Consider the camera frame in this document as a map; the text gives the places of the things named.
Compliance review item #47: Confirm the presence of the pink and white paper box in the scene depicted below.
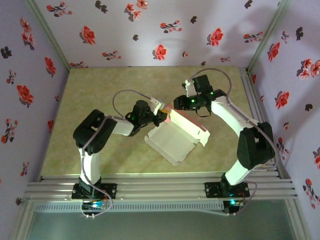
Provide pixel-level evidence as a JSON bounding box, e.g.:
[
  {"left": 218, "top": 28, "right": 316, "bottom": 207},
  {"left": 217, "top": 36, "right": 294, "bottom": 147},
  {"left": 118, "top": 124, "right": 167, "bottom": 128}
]
[{"left": 143, "top": 101, "right": 211, "bottom": 167}]

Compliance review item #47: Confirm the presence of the thin black right gripper cable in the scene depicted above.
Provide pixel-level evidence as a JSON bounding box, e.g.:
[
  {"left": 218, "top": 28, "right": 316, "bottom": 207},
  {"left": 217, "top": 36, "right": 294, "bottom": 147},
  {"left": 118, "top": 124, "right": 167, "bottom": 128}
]
[{"left": 194, "top": 103, "right": 214, "bottom": 118}]

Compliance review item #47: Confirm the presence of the lilac left arm cable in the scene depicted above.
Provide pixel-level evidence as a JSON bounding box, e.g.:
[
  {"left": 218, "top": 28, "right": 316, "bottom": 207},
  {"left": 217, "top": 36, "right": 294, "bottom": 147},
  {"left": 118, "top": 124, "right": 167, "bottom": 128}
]
[{"left": 79, "top": 89, "right": 156, "bottom": 221}]

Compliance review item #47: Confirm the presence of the lilac arm cable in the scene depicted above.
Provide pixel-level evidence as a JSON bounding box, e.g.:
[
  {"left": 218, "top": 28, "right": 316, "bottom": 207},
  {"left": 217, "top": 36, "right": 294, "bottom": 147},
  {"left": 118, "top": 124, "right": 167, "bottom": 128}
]
[
  {"left": 79, "top": 89, "right": 156, "bottom": 221},
  {"left": 192, "top": 67, "right": 278, "bottom": 217}
]

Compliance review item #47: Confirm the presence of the lilac right arm cable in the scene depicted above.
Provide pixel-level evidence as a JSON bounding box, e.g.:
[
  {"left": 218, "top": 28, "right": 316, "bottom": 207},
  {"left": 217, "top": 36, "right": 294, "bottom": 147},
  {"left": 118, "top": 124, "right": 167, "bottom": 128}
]
[{"left": 192, "top": 67, "right": 278, "bottom": 217}]

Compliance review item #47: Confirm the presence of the aluminium side rail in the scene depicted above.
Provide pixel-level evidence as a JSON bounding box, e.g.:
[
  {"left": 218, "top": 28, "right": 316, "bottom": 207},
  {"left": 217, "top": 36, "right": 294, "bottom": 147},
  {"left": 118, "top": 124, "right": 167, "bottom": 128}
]
[{"left": 237, "top": 66, "right": 292, "bottom": 181}]

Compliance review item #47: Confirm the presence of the long aluminium base rail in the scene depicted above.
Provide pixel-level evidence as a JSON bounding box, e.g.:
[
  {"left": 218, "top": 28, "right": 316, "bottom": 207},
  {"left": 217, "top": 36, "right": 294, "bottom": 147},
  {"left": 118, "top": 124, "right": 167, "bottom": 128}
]
[{"left": 23, "top": 172, "right": 298, "bottom": 201}]

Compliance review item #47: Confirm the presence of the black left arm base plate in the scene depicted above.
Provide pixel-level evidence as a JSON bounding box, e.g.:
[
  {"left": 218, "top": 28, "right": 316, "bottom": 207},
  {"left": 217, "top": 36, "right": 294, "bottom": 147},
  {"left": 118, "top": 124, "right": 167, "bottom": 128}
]
[{"left": 71, "top": 183, "right": 118, "bottom": 200}]

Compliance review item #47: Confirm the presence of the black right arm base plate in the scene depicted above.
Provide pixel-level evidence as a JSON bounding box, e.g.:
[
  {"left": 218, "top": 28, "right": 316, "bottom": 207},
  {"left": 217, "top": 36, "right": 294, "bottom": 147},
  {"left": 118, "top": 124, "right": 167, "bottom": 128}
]
[{"left": 204, "top": 181, "right": 251, "bottom": 199}]

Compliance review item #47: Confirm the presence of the grey slotted cable duct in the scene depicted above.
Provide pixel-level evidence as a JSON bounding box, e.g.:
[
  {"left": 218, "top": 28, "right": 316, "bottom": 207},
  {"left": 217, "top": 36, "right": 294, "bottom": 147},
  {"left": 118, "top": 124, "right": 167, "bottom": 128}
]
[{"left": 33, "top": 201, "right": 225, "bottom": 213}]

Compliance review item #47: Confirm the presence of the aluminium corner post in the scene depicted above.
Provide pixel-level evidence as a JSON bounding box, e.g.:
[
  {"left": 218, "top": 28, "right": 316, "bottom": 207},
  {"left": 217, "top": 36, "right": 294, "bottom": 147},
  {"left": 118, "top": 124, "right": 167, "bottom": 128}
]
[
  {"left": 24, "top": 0, "right": 72, "bottom": 73},
  {"left": 246, "top": 0, "right": 293, "bottom": 74}
]

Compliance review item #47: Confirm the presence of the aluminium frame leg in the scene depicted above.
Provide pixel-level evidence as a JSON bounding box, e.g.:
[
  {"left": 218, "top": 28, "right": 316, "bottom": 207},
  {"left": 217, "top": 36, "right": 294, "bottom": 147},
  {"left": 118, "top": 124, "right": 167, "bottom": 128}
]
[
  {"left": 284, "top": 198, "right": 310, "bottom": 240},
  {"left": 9, "top": 199, "right": 36, "bottom": 240}
]

